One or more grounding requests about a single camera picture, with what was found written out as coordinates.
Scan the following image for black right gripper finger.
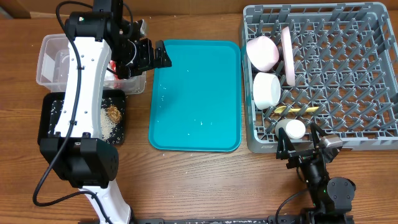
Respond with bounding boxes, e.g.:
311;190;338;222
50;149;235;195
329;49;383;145
310;123;326;148
276;128;295;160

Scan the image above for pale green cup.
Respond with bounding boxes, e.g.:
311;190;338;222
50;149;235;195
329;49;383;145
275;119;306;139

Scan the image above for red foil snack wrapper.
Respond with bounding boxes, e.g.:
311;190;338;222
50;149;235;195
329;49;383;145
108;60;116;75

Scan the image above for yellow plastic spoon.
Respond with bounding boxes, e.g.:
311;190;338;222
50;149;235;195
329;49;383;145
274;106;320;114

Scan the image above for small white bowl with scraps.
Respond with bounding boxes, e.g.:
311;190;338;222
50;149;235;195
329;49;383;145
252;72;281;110

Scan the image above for pink bowl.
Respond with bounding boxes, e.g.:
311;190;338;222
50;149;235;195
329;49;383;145
246;36;279;72

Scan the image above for white round plate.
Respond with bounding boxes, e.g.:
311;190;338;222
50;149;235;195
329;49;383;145
281;27;295;86

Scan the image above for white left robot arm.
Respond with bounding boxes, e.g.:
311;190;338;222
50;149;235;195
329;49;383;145
39;0;172;223

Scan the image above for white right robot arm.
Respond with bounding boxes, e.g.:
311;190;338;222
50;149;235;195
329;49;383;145
274;123;356;223

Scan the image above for grey dishwasher rack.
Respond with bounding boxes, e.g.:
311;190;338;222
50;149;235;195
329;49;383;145
239;2;397;153

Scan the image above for black tray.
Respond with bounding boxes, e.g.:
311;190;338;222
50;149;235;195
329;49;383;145
37;90;126;145

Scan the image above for teal plastic tray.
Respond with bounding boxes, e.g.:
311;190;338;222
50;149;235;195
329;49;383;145
148;40;242;152

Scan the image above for brown food scraps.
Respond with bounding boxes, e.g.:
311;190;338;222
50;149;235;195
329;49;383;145
106;105;122;124

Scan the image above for spilled white rice pile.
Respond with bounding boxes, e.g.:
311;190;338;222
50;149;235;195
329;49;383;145
100;108;116;140

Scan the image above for clear plastic bin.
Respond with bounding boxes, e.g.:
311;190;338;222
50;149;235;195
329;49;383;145
36;34;146;95

